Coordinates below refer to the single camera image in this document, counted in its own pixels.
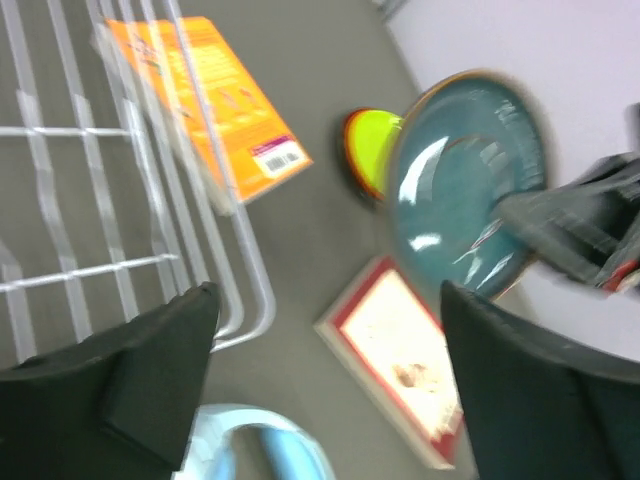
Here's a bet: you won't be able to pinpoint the orange plate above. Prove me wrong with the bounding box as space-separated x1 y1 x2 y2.
340 107 391 207

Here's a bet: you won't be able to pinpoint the white wire dish rack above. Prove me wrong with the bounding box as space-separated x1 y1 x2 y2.
1 1 276 367

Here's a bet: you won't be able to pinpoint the lime green plate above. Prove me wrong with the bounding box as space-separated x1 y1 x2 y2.
347 110 405 197

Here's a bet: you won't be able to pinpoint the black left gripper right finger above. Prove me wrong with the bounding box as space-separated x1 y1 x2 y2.
440 281 639 479

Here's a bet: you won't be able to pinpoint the red bordered book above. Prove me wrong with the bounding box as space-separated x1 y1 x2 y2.
315 257 464 470

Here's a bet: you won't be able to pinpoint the light blue headphones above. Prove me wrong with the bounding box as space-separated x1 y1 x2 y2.
172 403 336 480

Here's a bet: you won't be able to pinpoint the dark teal plate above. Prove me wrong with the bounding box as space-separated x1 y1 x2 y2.
383 69 552 303

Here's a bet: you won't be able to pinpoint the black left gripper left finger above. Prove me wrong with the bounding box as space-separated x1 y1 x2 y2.
1 282 221 479

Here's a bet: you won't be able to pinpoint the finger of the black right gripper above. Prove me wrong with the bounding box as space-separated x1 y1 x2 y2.
494 154 639 293

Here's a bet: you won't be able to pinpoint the orange paperback book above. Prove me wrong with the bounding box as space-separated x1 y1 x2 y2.
94 17 312 215

